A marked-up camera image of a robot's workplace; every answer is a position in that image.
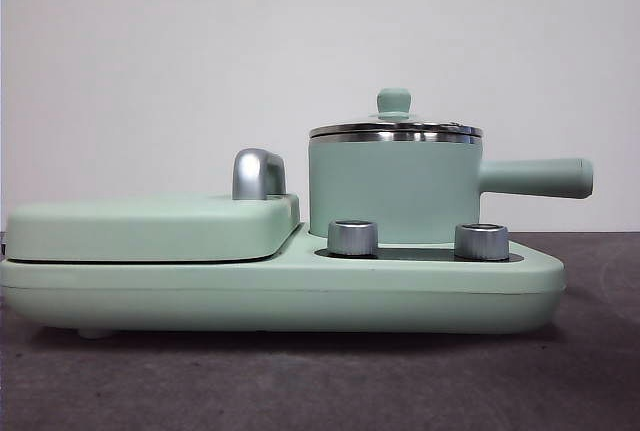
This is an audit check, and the silver control knob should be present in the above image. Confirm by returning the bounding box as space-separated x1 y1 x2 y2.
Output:
453 222 510 259
326 219 380 257

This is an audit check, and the mint green handled pot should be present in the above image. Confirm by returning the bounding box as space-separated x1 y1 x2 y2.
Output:
307 126 595 248

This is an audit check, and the glass lid with green knob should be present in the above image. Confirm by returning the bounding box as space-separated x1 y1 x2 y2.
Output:
308 87 485 141

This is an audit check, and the silver griddle cover handle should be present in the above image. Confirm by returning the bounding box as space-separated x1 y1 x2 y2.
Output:
231 148 288 201

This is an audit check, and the mint green breakfast machine base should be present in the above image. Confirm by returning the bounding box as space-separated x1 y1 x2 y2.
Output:
0 222 567 340

